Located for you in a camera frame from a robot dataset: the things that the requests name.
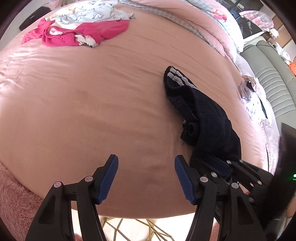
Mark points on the black bag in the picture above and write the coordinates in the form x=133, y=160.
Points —
x=41, y=11

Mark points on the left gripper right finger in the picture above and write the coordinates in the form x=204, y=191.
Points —
x=227, y=203

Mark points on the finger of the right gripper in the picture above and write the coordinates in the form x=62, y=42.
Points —
x=253, y=178
x=213, y=169

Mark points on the pink bed sheet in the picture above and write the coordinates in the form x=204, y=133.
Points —
x=65, y=110

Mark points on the fluffy pink blanket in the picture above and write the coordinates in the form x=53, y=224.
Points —
x=18, y=205

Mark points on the white printed garment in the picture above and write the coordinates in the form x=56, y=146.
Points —
x=73, y=15

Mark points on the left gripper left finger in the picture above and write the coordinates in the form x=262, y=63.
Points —
x=53, y=220

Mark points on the small patterned cloth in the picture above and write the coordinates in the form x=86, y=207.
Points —
x=246, y=87

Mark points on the gold wire stool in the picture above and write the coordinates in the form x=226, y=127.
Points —
x=132, y=229

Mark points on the magenta pink garment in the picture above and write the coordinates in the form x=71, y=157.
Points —
x=91, y=34

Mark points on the white floral pillow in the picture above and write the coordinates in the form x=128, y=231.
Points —
x=261, y=113

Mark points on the navy shorts white stripes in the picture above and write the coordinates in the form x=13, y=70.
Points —
x=206, y=126

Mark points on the pink folded duvet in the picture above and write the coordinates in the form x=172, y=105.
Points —
x=209, y=20

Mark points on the grey-green padded headboard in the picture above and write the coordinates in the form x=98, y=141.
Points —
x=275, y=77

